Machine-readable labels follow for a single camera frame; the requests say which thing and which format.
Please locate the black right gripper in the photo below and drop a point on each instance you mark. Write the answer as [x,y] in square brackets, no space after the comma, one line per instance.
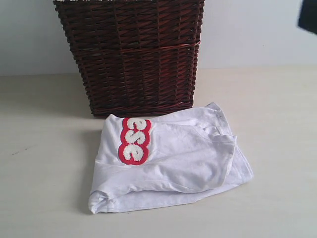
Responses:
[308,16]

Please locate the white t-shirt red lettering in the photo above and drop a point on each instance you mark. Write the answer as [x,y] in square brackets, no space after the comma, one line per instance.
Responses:
[175,159]

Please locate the dark red wicker basket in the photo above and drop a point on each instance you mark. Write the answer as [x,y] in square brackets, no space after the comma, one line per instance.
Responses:
[136,57]

